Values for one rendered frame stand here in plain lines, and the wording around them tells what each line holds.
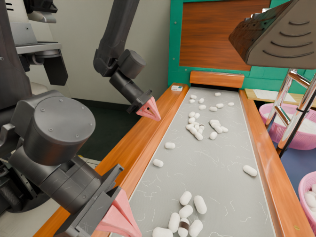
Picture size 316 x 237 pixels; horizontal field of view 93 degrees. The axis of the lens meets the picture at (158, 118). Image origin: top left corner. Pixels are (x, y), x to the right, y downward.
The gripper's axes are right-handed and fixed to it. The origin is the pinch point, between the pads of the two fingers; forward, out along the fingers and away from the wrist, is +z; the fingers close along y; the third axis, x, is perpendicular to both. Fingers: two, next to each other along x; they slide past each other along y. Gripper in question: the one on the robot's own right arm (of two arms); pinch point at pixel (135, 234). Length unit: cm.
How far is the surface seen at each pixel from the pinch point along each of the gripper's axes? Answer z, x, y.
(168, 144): 1.5, 5.9, 28.1
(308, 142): 39, -23, 51
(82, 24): -138, 76, 165
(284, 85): 15, -28, 51
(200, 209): 10.8, -1.9, 10.5
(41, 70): -141, 148, 129
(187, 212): 9.0, -0.2, 9.2
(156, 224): 5.9, 4.7, 5.7
